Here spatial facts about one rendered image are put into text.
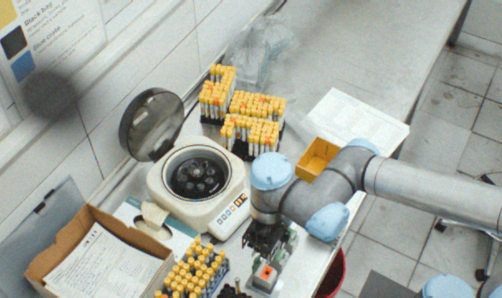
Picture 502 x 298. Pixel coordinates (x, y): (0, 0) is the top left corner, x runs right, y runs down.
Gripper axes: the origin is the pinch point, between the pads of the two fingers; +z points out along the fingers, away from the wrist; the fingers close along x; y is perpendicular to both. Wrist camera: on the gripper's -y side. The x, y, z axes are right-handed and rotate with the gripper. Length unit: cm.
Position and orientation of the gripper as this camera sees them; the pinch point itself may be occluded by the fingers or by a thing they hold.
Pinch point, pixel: (269, 248)
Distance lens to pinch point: 127.1
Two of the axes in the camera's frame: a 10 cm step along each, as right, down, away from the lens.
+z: 0.0, 6.2, 7.8
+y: -4.8, 6.9, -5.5
